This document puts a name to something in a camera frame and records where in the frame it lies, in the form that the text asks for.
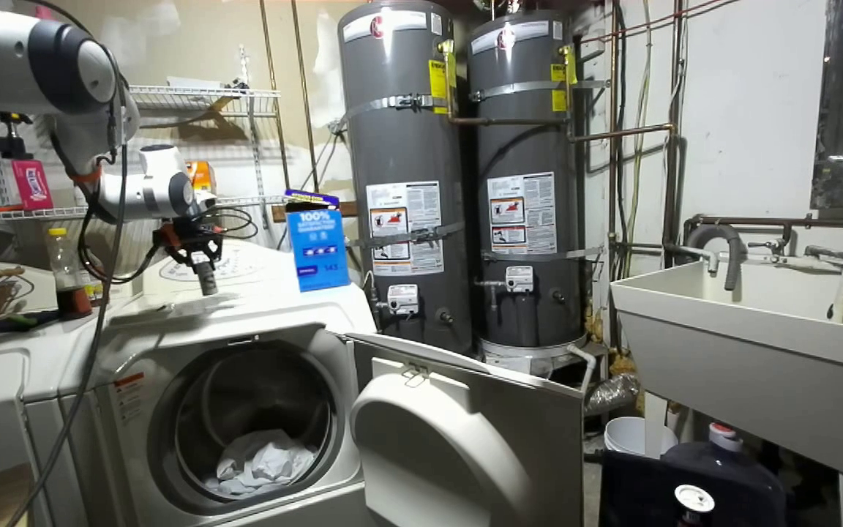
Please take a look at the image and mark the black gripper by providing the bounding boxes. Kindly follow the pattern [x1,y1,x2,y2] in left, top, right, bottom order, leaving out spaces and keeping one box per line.
[152,201,231,299]

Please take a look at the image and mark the white front-load washer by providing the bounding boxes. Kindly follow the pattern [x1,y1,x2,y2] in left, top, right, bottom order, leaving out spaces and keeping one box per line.
[86,236,386,527]

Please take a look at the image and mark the orange box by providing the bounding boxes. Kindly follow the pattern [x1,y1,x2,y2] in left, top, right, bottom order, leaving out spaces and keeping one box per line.
[183,157,218,199]

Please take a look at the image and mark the blue detergent box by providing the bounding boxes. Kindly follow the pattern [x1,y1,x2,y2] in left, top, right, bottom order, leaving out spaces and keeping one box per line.
[281,187,353,296]

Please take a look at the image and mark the clear bottle with brown liquid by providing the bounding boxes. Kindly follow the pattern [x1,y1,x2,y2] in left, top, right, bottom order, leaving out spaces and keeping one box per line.
[43,221,97,321]

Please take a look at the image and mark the pink card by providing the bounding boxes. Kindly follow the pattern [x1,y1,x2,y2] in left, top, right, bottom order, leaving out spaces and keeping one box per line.
[6,154,57,212]

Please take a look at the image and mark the white laundry in drum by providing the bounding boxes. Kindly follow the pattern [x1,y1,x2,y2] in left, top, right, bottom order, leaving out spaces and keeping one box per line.
[202,428,319,502]

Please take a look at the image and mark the black flat tool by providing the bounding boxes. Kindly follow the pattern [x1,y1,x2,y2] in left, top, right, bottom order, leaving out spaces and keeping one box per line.
[0,307,56,337]

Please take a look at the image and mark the white laundry machine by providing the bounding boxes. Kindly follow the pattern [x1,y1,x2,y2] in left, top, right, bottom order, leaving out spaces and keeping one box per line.
[0,312,114,527]

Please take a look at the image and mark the grey water heater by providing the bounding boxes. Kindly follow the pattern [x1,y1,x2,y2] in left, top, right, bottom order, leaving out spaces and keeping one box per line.
[337,3,479,356]
[465,7,590,379]

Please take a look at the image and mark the white washer door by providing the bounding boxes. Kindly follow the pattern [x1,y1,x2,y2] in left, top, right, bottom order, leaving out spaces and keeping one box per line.
[345,329,599,527]

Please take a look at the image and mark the copper pipe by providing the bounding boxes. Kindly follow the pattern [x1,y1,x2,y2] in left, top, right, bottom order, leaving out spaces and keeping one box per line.
[445,111,679,146]

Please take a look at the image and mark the white plastic bucket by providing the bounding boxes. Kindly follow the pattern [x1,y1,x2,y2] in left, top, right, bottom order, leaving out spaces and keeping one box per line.
[599,411,681,461]

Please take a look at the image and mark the dark jug with red cap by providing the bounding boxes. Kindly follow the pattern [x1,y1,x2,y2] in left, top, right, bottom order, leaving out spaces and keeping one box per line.
[659,419,793,527]

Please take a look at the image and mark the white utility sink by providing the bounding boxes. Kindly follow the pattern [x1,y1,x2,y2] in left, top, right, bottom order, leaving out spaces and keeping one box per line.
[607,253,843,498]

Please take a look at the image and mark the long black robot cable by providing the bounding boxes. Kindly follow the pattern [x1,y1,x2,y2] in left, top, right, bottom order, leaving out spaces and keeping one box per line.
[0,75,146,527]

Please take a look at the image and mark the white wire shelf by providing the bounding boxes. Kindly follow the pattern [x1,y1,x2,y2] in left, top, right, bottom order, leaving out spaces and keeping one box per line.
[0,78,283,247]

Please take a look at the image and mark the silver vent duct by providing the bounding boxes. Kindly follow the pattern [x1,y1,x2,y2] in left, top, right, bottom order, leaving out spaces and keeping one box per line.
[583,370,645,425]

